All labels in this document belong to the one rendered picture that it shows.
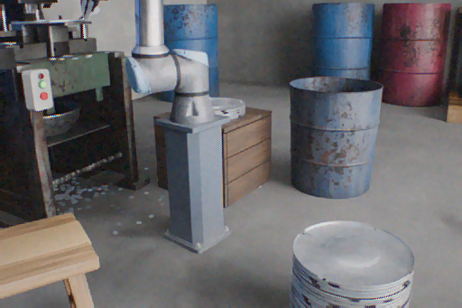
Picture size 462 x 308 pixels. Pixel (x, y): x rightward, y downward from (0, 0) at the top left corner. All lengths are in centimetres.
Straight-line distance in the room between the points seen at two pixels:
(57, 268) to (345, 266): 62
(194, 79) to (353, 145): 80
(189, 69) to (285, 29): 348
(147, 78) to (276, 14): 361
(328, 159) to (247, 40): 328
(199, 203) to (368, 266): 63
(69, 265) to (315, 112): 121
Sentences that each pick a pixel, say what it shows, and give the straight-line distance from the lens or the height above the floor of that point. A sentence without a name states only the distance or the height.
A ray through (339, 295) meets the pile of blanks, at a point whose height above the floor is 20.
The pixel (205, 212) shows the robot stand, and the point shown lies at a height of 14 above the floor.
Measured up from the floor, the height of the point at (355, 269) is 24.
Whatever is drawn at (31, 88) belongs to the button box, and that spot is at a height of 57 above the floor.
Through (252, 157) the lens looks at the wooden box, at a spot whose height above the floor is 17.
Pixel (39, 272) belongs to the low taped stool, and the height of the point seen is 33.
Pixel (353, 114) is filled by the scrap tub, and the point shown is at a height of 39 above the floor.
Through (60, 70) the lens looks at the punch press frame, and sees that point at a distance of 170.
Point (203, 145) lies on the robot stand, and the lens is 135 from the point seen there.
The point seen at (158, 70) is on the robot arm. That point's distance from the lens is 127.
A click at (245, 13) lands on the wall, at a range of 493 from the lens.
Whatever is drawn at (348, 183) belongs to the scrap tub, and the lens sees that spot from 187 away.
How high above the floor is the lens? 79
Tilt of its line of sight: 17 degrees down
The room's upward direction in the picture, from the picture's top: 1 degrees counter-clockwise
